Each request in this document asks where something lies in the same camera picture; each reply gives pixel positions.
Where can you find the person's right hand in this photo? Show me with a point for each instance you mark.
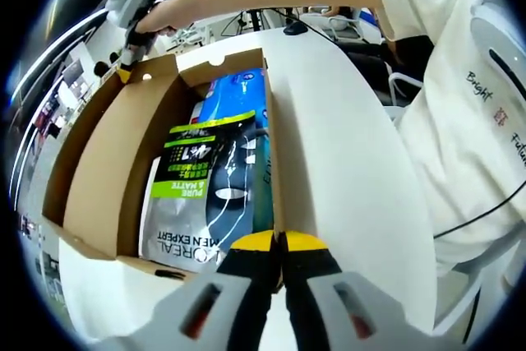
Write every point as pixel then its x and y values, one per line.
pixel 162 16

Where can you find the white grey chest device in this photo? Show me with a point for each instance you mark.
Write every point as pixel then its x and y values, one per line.
pixel 493 30

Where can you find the blue tissue pack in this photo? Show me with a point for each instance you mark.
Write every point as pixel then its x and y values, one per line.
pixel 234 94

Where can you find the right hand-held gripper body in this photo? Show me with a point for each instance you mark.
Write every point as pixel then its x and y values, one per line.
pixel 129 1

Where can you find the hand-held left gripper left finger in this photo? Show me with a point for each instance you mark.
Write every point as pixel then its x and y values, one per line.
pixel 230 310

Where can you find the black green mask packet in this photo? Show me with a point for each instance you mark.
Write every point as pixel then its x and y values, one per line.
pixel 193 186

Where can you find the brown cardboard shoe box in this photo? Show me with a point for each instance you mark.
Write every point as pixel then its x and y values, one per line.
pixel 107 149

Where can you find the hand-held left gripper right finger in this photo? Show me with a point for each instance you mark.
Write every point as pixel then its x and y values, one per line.
pixel 320 310

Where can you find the black computer mouse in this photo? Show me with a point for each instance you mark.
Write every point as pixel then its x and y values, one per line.
pixel 295 29

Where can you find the person in white shirt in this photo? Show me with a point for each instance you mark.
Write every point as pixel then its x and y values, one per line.
pixel 452 153

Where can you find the white office chair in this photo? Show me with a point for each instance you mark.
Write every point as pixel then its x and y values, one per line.
pixel 404 84

